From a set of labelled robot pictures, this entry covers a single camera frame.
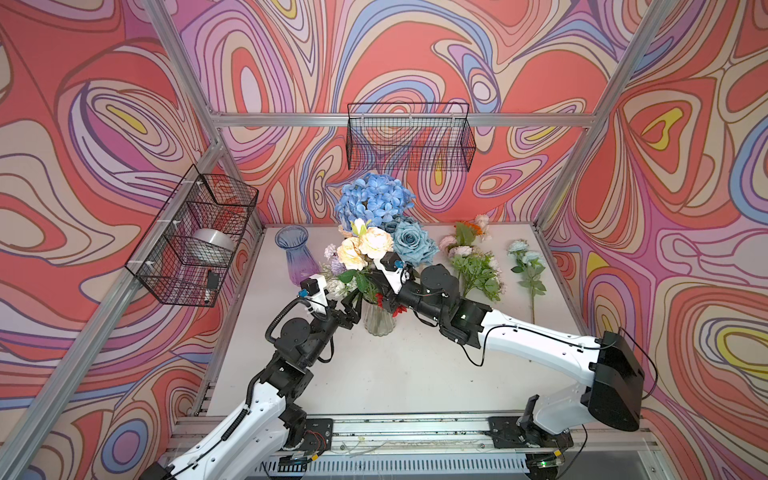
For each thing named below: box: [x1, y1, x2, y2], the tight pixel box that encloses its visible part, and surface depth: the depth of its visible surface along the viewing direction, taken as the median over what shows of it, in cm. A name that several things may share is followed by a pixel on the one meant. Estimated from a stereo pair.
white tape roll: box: [192, 228, 235, 254], surface depth 73 cm
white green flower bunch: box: [448, 245, 506, 301], surface depth 98 cm
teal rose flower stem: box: [394, 221, 440, 267], surface depth 63 cm
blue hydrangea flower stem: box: [335, 173, 416, 232], surface depth 63 cm
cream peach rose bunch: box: [336, 218, 394, 294], surface depth 59 cm
